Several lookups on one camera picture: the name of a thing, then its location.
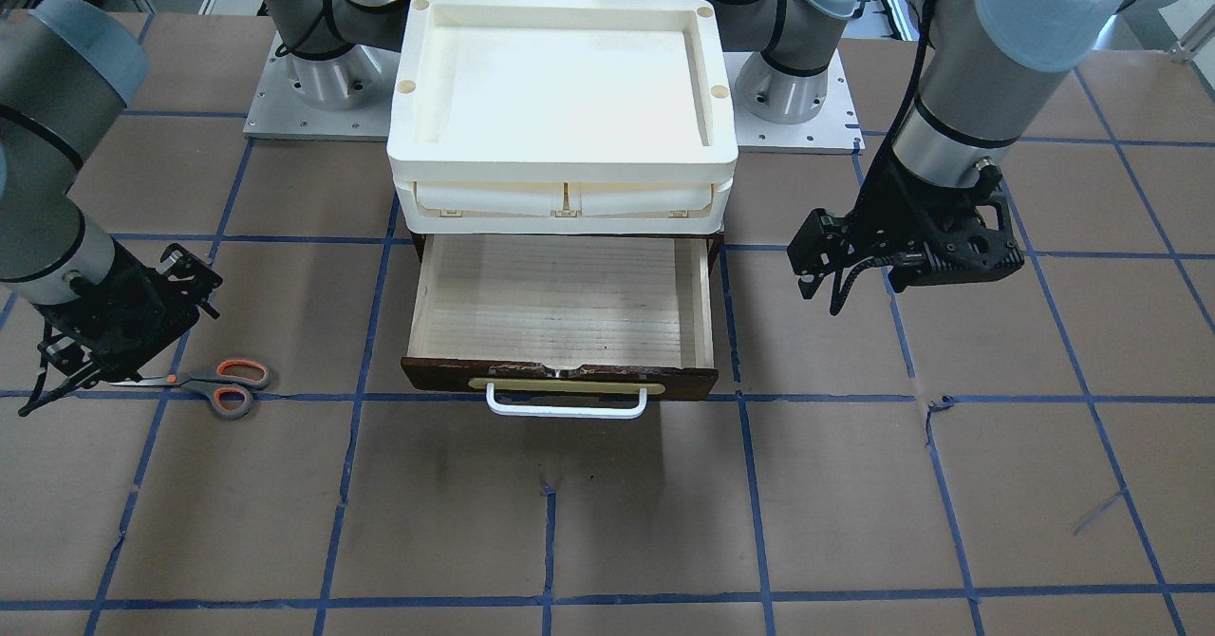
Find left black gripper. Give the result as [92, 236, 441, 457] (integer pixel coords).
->
[854, 161, 1025, 291]

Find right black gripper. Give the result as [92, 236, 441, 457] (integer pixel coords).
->
[17, 261, 191, 417]

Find orange grey scissors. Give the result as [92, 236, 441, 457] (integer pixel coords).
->
[111, 358, 271, 420]

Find wooden drawer with white handle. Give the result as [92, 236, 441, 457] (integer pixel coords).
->
[401, 233, 723, 420]

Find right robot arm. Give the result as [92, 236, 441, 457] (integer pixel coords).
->
[1, 0, 412, 420]

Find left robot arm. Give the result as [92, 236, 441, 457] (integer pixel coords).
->
[706, 0, 1177, 306]

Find dark brown wooden cabinet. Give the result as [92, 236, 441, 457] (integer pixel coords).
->
[408, 229, 725, 257]

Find cream plastic tray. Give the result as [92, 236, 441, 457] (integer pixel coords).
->
[386, 0, 738, 233]

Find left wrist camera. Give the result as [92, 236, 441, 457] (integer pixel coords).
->
[786, 208, 861, 300]

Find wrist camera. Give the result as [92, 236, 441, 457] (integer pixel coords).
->
[786, 208, 861, 300]
[156, 243, 224, 319]

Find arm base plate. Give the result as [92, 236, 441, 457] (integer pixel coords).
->
[724, 49, 864, 154]
[244, 35, 400, 143]

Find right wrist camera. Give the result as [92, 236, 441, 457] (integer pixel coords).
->
[156, 243, 224, 319]

